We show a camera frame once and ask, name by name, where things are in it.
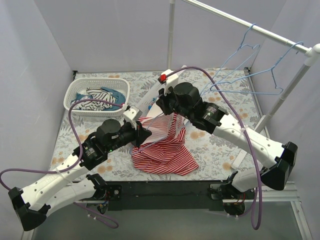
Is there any red white striped tank top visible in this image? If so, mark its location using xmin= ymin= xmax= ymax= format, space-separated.
xmin=131 ymin=115 xmax=199 ymax=176

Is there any light blue hanger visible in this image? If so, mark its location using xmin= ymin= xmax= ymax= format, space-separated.
xmin=209 ymin=41 xmax=304 ymax=96
xmin=131 ymin=113 xmax=182 ymax=158
xmin=212 ymin=23 xmax=261 ymax=80

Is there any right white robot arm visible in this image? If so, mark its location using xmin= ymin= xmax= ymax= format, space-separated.
xmin=156 ymin=82 xmax=298 ymax=199

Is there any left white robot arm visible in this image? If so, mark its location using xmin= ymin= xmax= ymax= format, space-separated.
xmin=8 ymin=119 xmax=152 ymax=231

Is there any cream white garment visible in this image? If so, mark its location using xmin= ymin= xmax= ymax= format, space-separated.
xmin=146 ymin=104 xmax=164 ymax=118

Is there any white rectangular laundry basket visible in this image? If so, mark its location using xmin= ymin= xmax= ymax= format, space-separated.
xmin=136 ymin=69 xmax=185 ymax=117

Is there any colourful blue orange garment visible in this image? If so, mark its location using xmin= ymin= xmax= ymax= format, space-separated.
xmin=148 ymin=98 xmax=156 ymax=110

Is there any black white striped garment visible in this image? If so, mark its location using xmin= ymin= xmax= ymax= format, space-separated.
xmin=72 ymin=87 xmax=117 ymax=111

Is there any white oval laundry basket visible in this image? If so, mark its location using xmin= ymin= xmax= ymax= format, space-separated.
xmin=63 ymin=77 xmax=130 ymax=117

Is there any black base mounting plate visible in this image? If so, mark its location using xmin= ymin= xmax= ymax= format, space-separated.
xmin=77 ymin=179 xmax=253 ymax=217

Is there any silver white clothes rack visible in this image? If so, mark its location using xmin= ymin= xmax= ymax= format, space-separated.
xmin=166 ymin=0 xmax=320 ymax=171

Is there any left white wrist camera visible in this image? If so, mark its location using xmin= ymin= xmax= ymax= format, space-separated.
xmin=123 ymin=106 xmax=143 ymax=130

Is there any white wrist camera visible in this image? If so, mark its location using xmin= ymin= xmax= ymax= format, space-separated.
xmin=158 ymin=73 xmax=179 ymax=96
xmin=123 ymin=106 xmax=143 ymax=130

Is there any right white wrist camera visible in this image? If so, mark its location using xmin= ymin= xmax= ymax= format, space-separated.
xmin=158 ymin=73 xmax=179 ymax=96

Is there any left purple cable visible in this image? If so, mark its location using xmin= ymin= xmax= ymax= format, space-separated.
xmin=0 ymin=101 xmax=126 ymax=229

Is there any purple cable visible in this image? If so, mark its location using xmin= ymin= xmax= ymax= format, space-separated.
xmin=0 ymin=101 xmax=126 ymax=229
xmin=169 ymin=65 xmax=263 ymax=230

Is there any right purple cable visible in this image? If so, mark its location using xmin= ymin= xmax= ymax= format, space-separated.
xmin=169 ymin=65 xmax=263 ymax=230

